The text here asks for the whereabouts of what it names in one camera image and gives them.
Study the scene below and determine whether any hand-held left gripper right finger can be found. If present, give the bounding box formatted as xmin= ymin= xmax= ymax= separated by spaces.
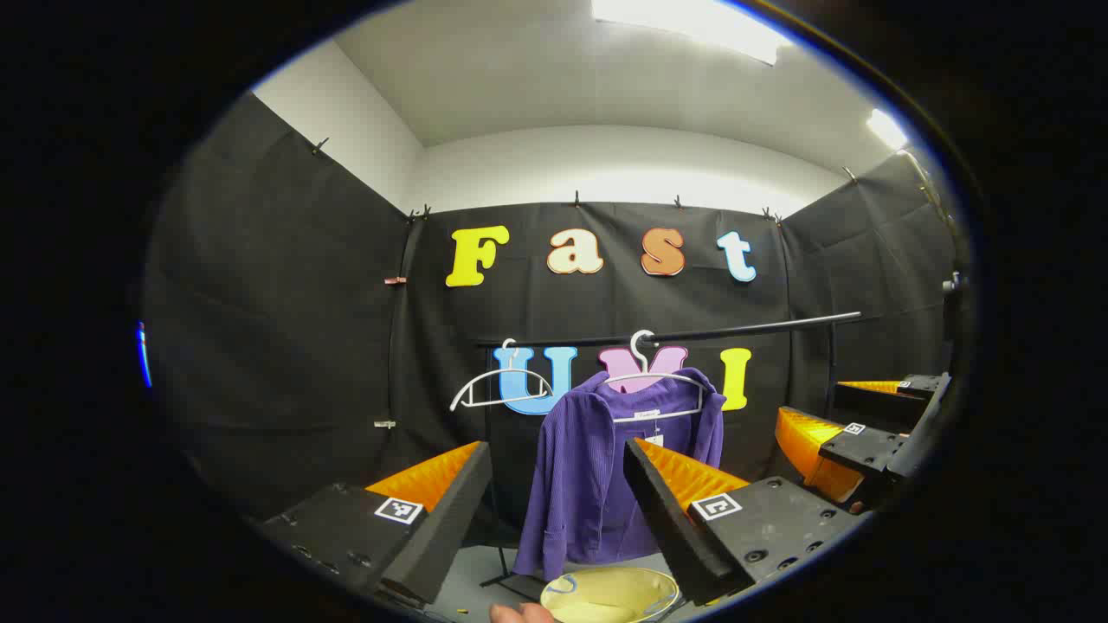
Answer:
xmin=623 ymin=437 xmax=873 ymax=606

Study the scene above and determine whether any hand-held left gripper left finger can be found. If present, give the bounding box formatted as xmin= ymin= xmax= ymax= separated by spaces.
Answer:
xmin=260 ymin=441 xmax=494 ymax=606

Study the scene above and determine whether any yellow laundry hamper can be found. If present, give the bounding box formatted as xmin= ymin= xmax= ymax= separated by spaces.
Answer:
xmin=540 ymin=567 xmax=682 ymax=623

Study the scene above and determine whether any purple ribbed shirt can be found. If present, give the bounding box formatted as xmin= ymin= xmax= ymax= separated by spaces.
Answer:
xmin=512 ymin=368 xmax=726 ymax=582

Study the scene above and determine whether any white plastic hanger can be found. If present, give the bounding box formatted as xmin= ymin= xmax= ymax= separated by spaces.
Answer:
xmin=603 ymin=330 xmax=706 ymax=423
xmin=449 ymin=339 xmax=555 ymax=413

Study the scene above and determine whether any black backdrop cloth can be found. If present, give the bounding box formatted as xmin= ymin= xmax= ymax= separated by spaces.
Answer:
xmin=143 ymin=91 xmax=962 ymax=555

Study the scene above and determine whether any small ceiling light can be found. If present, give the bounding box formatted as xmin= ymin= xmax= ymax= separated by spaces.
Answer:
xmin=868 ymin=110 xmax=908 ymax=150

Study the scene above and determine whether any large ceiling light panel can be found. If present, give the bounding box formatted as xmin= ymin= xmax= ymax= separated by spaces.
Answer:
xmin=591 ymin=0 xmax=793 ymax=66

